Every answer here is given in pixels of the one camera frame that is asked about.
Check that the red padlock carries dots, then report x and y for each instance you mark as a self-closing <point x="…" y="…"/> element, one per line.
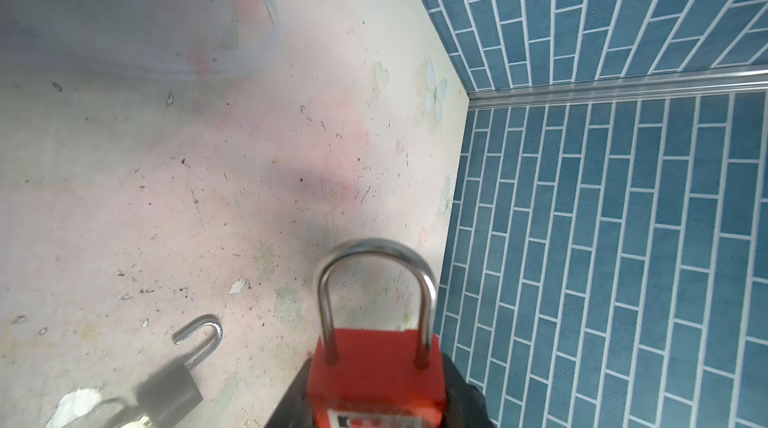
<point x="373" y="378"/>

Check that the black padlock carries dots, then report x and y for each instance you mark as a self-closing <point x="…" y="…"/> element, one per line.
<point x="167" y="397"/>

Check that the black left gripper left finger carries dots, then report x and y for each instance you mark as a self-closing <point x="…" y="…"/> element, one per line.
<point x="294" y="409"/>

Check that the aluminium corner post right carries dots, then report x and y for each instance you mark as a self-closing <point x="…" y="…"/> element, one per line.
<point x="743" y="79"/>

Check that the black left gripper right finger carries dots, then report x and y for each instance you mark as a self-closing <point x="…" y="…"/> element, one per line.
<point x="466" y="404"/>

